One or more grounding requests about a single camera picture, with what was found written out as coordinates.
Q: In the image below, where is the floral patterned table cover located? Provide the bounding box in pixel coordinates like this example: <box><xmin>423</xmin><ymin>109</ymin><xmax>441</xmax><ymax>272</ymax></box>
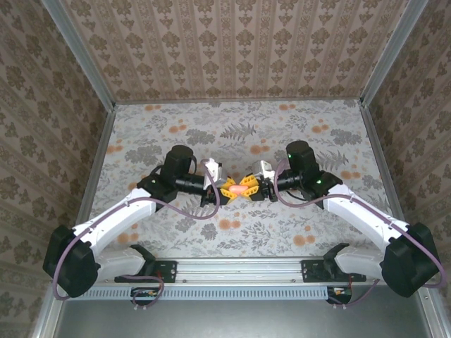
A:
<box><xmin>84</xmin><ymin>100</ymin><xmax>402</xmax><ymax>260</ymax></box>

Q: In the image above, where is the grey metal sheet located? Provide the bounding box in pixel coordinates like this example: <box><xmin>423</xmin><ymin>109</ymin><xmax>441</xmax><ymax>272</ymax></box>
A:
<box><xmin>52</xmin><ymin>285</ymin><xmax>443</xmax><ymax>338</ymax></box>

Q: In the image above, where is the black electronics module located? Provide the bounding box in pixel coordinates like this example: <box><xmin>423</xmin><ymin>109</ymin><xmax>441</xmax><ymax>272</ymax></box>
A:
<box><xmin>326</xmin><ymin>285</ymin><xmax>353</xmax><ymax>304</ymax></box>
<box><xmin>130</xmin><ymin>287</ymin><xmax>160</xmax><ymax>306</ymax></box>

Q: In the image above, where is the aluminium base extrusion rail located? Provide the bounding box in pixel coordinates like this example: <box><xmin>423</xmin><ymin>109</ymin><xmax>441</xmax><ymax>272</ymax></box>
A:
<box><xmin>154</xmin><ymin>258</ymin><xmax>304</xmax><ymax>284</ymax></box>

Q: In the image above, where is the aluminium frame rail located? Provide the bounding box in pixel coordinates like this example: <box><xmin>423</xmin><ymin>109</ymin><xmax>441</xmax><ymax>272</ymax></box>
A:
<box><xmin>113</xmin><ymin>99</ymin><xmax>364</xmax><ymax>106</ymax></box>
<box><xmin>31</xmin><ymin>104</ymin><xmax>118</xmax><ymax>338</ymax></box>
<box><xmin>361</xmin><ymin>101</ymin><xmax>451</xmax><ymax>338</ymax></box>

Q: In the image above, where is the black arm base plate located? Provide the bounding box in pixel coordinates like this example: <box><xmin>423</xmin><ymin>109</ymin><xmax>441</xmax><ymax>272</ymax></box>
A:
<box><xmin>301</xmin><ymin>259</ymin><xmax>367</xmax><ymax>284</ymax></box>
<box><xmin>114</xmin><ymin>259</ymin><xmax>178</xmax><ymax>284</ymax></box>

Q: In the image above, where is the slotted grey cable duct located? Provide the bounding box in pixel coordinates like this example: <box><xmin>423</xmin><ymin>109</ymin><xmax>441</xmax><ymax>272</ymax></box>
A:
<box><xmin>86</xmin><ymin>284</ymin><xmax>353</xmax><ymax>301</ymax></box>

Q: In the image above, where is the aluminium frame post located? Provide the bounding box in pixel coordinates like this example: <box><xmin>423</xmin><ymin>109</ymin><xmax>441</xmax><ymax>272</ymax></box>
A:
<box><xmin>39</xmin><ymin>0</ymin><xmax>117</xmax><ymax>110</ymax></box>
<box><xmin>359</xmin><ymin>0</ymin><xmax>430</xmax><ymax>106</ymax></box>

